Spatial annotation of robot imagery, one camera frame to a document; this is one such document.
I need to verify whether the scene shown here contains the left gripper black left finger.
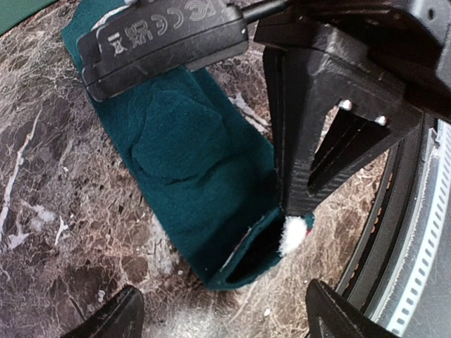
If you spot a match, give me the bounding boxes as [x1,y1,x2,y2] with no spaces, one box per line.
[65,285,144,338]

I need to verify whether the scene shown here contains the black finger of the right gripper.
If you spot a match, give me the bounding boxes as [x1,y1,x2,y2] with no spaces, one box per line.
[306,52,424,198]
[264,46,338,215]

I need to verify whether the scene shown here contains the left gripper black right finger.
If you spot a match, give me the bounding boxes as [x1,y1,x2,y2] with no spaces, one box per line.
[305,279,395,338]

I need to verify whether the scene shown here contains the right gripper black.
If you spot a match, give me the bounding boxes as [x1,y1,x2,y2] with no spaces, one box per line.
[254,1,450,120]

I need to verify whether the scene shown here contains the dark green sock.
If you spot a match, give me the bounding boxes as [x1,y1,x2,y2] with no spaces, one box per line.
[61,0,316,293]

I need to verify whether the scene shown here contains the black front rail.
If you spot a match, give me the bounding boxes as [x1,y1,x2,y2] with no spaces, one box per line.
[336,116,437,308]

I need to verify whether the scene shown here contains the white slotted cable duct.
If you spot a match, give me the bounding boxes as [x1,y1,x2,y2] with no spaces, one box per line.
[367,120,450,337]

